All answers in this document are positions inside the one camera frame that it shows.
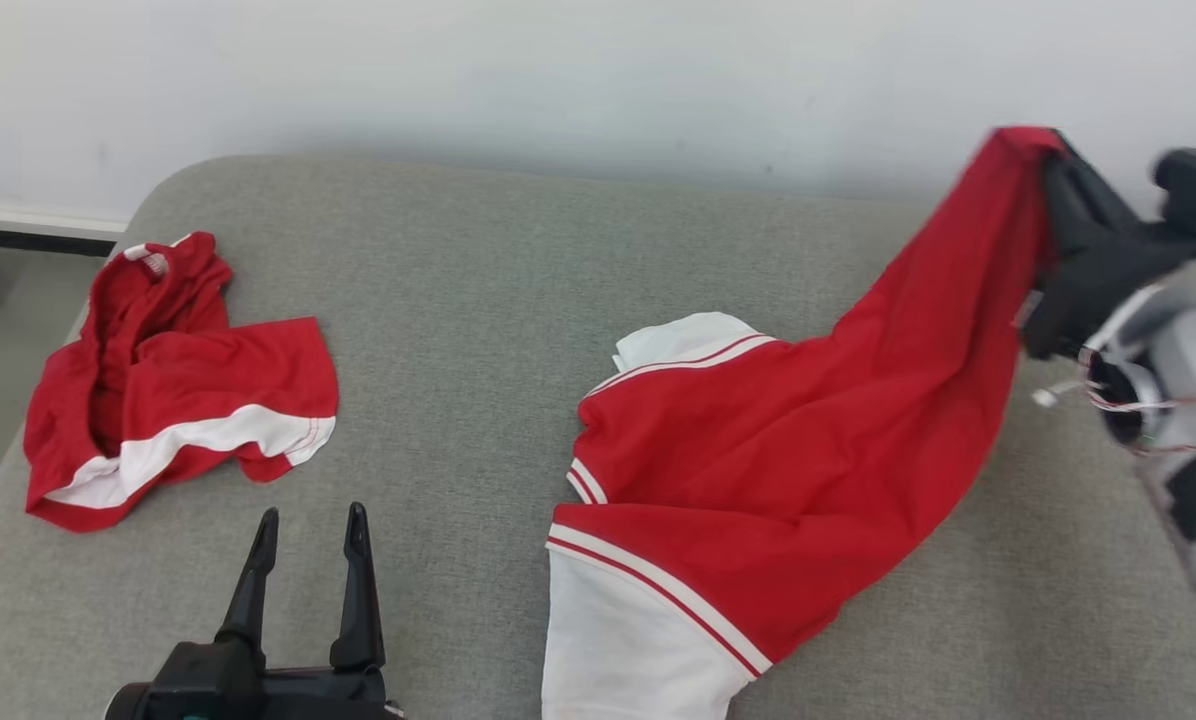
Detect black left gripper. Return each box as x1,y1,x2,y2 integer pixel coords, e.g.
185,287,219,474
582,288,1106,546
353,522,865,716
106,502,404,720

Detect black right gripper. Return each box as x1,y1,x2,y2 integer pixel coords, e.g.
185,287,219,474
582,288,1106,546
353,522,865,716
1020,130,1196,361

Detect red white sports shorts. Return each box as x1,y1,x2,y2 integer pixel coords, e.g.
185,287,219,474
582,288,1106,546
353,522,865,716
24,232,340,533

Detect red white numbered jersey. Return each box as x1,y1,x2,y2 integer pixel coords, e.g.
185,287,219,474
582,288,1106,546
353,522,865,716
541,126,1069,720

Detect thin red white wire bundle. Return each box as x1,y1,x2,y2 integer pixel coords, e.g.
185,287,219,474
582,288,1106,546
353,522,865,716
1033,375,1196,456

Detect grey wall baseboard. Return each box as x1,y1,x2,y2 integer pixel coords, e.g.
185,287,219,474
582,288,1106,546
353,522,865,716
0,208,127,259

